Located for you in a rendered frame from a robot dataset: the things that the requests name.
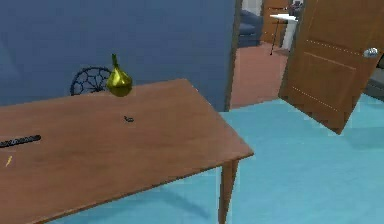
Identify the yellow-green round vase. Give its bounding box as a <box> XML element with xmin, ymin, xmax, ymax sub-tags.
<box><xmin>106</xmin><ymin>53</ymin><xmax>134</xmax><ymax>98</ymax></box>

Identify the brown wooden table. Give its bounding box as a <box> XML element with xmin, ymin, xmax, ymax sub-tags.
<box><xmin>0</xmin><ymin>78</ymin><xmax>255</xmax><ymax>224</ymax></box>

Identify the blue armchair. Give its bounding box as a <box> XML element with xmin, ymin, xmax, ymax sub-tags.
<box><xmin>237</xmin><ymin>9</ymin><xmax>264</xmax><ymax>48</ymax></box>

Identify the white table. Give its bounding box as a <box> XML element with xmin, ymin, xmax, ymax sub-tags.
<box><xmin>269</xmin><ymin>13</ymin><xmax>299</xmax><ymax>57</ymax></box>

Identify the brown wooden room door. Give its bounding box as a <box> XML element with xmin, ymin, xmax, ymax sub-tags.
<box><xmin>278</xmin><ymin>0</ymin><xmax>384</xmax><ymax>136</ymax></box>

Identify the black remote control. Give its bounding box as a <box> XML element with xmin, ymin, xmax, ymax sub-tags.
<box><xmin>0</xmin><ymin>134</ymin><xmax>42</xmax><ymax>149</ymax></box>

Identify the black wire chair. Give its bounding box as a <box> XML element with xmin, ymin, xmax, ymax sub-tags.
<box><xmin>69</xmin><ymin>66</ymin><xmax>113</xmax><ymax>97</ymax></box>

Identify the silver door handle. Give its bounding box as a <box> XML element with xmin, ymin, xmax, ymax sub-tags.
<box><xmin>363</xmin><ymin>47</ymin><xmax>380</xmax><ymax>59</ymax></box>

